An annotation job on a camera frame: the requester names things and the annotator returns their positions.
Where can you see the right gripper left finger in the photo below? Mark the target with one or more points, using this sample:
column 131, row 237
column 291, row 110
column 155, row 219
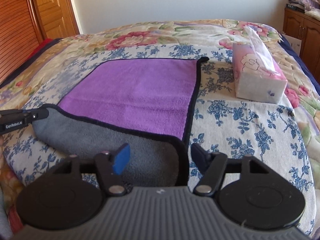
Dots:
column 109, row 167

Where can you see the purple grey microfibre towel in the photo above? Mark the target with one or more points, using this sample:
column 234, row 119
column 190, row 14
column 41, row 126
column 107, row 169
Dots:
column 147, row 104

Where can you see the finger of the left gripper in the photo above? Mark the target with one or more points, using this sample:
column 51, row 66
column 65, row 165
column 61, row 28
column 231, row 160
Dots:
column 14, row 119

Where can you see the colourful floral bed quilt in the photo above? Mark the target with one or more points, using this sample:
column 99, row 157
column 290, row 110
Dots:
column 302, row 91

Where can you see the red and navy bedding edge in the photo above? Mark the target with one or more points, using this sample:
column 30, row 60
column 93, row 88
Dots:
column 45, row 45

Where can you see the wooden sideboard cabinet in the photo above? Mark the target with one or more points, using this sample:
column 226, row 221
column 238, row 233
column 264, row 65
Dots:
column 306, row 29

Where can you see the clutter on cabinet top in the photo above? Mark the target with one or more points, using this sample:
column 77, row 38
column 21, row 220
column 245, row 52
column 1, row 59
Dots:
column 307, row 7

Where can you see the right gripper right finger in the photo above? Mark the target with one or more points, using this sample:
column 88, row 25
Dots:
column 212, row 166

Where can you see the blue floral white cloth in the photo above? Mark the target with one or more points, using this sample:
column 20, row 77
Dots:
column 220, row 121

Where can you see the pink floral tissue box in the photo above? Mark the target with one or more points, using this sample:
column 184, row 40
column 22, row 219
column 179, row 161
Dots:
column 257, row 76

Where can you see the wooden door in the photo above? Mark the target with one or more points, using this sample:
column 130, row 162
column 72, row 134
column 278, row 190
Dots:
column 26, row 24

